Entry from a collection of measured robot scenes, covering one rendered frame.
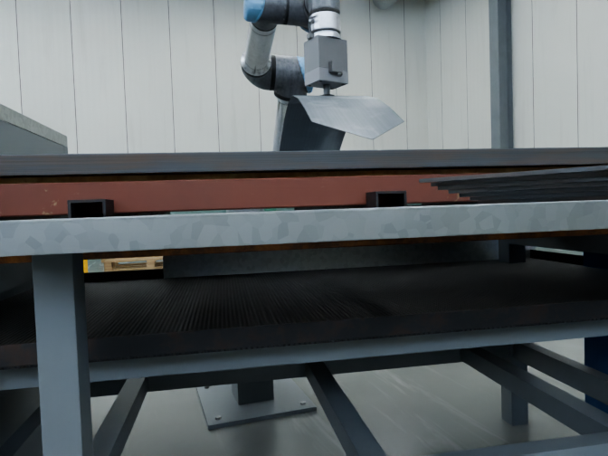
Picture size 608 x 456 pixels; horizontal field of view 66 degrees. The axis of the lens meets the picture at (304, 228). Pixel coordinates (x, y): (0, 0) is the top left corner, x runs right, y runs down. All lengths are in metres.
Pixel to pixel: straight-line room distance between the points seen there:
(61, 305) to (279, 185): 0.36
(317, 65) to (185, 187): 0.53
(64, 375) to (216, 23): 11.61
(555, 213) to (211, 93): 11.12
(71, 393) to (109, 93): 10.90
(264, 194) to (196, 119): 10.61
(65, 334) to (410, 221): 0.38
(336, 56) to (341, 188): 0.48
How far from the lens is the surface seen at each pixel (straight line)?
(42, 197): 0.79
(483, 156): 0.88
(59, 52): 11.70
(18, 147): 1.55
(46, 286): 0.58
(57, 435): 0.62
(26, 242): 0.46
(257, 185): 0.75
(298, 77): 1.64
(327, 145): 1.39
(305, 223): 0.44
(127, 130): 11.23
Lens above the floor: 0.75
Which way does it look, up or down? 2 degrees down
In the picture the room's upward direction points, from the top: 2 degrees counter-clockwise
